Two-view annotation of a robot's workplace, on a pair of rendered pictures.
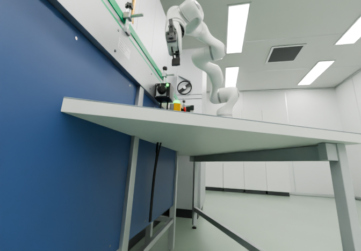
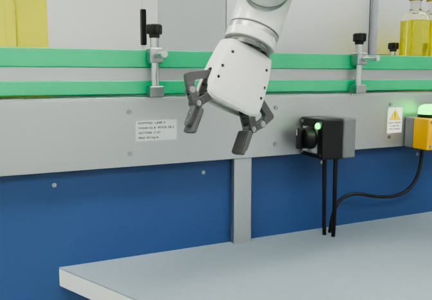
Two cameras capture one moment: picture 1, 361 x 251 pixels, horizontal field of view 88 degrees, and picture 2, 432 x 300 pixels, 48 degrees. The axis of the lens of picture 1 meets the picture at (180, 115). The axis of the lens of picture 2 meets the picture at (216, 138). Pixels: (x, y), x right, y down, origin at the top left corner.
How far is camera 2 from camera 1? 0.75 m
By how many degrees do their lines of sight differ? 58
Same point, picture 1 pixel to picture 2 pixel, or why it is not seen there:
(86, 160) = not seen: outside the picture
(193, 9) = not seen: outside the picture
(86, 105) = (75, 282)
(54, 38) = (23, 210)
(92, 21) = (64, 151)
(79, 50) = (65, 195)
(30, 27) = not seen: outside the picture
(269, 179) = not seen: outside the picture
